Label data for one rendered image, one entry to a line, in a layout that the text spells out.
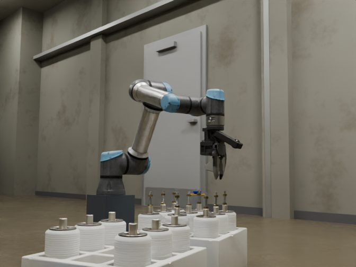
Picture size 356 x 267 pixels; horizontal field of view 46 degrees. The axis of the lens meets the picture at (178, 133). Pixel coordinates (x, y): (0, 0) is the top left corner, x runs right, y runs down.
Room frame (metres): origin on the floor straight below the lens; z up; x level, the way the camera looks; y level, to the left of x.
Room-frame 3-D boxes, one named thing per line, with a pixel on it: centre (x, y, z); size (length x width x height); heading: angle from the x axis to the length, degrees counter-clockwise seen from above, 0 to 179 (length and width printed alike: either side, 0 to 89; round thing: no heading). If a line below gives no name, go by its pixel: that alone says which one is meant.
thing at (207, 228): (1.60, -0.11, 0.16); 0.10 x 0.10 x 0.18
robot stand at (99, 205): (2.22, 0.35, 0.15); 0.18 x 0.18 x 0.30; 44
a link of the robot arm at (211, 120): (1.71, -0.15, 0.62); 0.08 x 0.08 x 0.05
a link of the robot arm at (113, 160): (2.23, 0.34, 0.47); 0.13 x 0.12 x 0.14; 124
